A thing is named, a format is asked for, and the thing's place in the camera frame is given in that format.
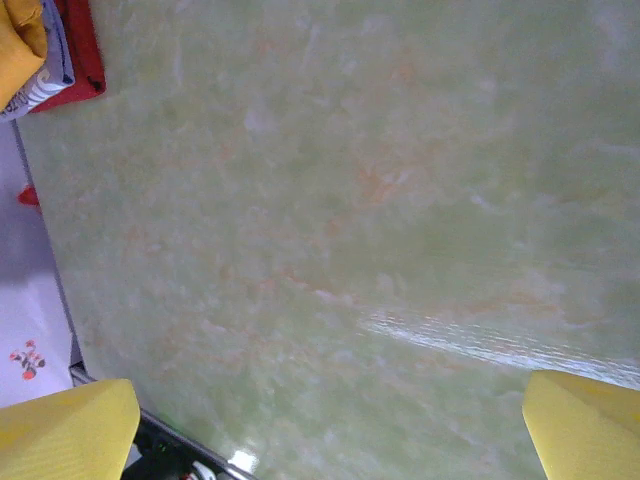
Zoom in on orange t-shirt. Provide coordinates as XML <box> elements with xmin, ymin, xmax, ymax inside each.
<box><xmin>0</xmin><ymin>0</ymin><xmax>49</xmax><ymax>111</ymax></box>

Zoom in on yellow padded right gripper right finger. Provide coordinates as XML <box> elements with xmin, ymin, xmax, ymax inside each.
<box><xmin>522</xmin><ymin>369</ymin><xmax>640</xmax><ymax>480</ymax></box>

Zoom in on folded purple and red clothes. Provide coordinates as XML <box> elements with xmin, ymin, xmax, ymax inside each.
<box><xmin>29</xmin><ymin>0</ymin><xmax>107</xmax><ymax>115</ymax></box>

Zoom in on lavender folded printed t-shirt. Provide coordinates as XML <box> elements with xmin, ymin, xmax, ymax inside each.
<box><xmin>0</xmin><ymin>0</ymin><xmax>76</xmax><ymax>124</ymax></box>

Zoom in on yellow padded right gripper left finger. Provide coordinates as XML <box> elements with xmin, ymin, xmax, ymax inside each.
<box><xmin>0</xmin><ymin>378</ymin><xmax>141</xmax><ymax>480</ymax></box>

